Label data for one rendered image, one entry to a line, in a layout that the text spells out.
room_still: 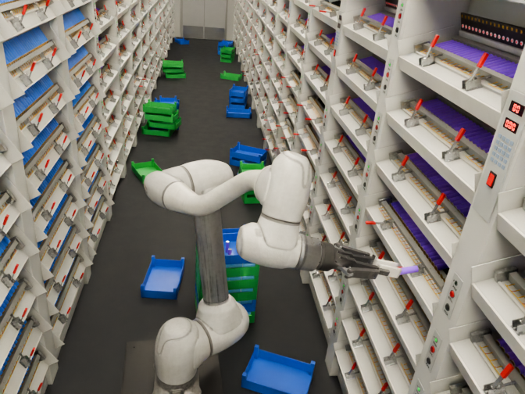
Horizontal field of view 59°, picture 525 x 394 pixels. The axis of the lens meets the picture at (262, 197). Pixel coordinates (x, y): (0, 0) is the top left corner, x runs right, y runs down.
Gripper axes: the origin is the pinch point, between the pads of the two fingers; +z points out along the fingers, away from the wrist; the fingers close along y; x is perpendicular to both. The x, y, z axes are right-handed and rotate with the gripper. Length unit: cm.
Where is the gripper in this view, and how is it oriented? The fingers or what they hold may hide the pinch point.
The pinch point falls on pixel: (386, 268)
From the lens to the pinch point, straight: 129.9
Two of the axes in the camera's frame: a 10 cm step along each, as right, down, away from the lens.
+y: -1.1, -4.8, 8.7
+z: 9.5, 2.0, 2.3
